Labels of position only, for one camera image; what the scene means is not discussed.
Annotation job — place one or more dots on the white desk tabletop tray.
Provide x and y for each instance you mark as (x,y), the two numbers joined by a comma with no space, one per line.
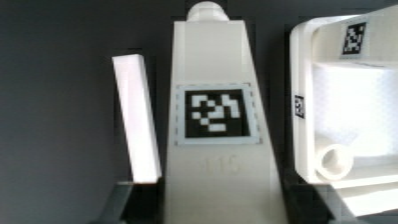
(345,126)

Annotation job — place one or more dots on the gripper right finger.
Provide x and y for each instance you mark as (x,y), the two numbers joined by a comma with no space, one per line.
(314,205)

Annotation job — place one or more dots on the white U-shaped fence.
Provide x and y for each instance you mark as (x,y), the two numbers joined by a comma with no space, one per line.
(137,118)

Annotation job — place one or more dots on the white desk leg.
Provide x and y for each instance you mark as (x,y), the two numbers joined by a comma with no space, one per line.
(222,186)
(357,41)

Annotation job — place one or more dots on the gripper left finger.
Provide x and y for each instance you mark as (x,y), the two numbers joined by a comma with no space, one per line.
(131,205)

